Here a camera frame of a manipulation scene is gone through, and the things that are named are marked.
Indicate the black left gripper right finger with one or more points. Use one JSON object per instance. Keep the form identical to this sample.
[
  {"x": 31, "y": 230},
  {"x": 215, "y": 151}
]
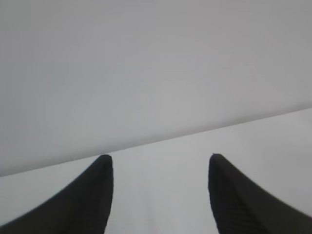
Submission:
[{"x": 240, "y": 206}]

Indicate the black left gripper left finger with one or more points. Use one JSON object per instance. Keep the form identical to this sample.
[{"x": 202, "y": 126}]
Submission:
[{"x": 82, "y": 207}]

